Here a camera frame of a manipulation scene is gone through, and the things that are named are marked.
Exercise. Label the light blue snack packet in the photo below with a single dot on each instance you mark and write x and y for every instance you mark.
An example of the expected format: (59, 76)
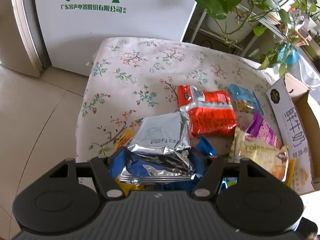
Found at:
(241, 93)

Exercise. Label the red snack packet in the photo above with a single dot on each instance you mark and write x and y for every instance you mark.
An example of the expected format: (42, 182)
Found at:
(210, 115)

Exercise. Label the silver foil snack packet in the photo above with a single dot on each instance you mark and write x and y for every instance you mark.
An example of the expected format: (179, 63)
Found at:
(160, 132)

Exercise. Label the wicker basket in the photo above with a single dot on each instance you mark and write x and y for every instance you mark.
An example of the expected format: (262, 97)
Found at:
(302, 38)

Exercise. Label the blue watering can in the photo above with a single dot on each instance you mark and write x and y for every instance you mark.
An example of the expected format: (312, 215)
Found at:
(288, 55)

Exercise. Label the white freezer green tree print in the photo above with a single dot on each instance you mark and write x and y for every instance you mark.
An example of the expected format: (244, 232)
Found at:
(112, 35)

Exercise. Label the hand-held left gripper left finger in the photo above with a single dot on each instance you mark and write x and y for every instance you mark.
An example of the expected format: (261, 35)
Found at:
(117, 162)

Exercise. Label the white cardboard box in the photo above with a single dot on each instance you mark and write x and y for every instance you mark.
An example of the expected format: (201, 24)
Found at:
(292, 120)

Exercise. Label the yellow snack packet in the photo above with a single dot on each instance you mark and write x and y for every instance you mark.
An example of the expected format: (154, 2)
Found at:
(125, 140)

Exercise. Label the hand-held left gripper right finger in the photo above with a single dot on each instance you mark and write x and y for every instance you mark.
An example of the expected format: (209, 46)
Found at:
(200, 163)

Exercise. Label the silver refrigerator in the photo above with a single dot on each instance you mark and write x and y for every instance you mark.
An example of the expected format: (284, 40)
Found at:
(25, 30)

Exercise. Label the floral cloth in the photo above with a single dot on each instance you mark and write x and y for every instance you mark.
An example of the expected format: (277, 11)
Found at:
(150, 80)

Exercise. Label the white metal plant stand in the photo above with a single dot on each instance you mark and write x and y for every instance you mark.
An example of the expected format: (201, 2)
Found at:
(200, 27)

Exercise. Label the purple snack packet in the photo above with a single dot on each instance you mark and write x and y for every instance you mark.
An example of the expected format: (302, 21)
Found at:
(265, 132)

